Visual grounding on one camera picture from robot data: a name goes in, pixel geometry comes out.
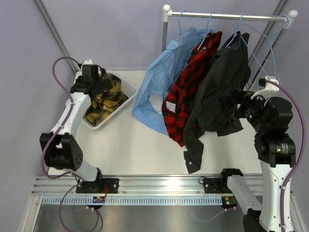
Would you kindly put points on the metal clothes rack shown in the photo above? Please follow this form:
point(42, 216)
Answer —
point(273, 27)

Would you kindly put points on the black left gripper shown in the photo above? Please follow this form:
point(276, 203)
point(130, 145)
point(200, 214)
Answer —
point(105, 85)

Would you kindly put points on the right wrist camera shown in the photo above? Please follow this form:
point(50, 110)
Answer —
point(269, 87)

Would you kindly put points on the white slotted cable duct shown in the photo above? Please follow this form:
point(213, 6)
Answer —
point(133, 200)

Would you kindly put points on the light blue shirt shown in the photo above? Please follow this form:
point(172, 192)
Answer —
point(161, 75)

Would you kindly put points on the blue hanger of red shirt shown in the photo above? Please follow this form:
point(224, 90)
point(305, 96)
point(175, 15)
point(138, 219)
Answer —
point(207, 26)

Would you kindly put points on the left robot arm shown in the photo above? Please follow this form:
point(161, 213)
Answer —
point(60, 149)

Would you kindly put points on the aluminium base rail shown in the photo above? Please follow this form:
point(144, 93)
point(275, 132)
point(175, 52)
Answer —
point(134, 185)

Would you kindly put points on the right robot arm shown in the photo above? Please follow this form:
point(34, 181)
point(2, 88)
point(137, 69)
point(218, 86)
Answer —
point(269, 117)

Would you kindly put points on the yellow plaid shirt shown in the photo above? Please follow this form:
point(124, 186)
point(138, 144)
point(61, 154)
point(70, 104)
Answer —
point(105, 104)

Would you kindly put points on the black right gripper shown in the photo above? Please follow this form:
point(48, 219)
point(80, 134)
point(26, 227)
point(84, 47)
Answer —
point(245, 99)

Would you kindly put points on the blue hanger of grey shirt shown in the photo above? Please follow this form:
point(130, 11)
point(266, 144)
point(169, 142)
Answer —
point(236, 30)

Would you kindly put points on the dark grey striped shirt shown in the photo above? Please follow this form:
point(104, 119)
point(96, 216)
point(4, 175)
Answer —
point(229, 73)

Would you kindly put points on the white plastic basket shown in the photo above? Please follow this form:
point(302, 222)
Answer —
point(129, 89)

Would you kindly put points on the red black plaid shirt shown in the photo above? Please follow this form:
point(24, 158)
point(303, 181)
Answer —
point(175, 107)

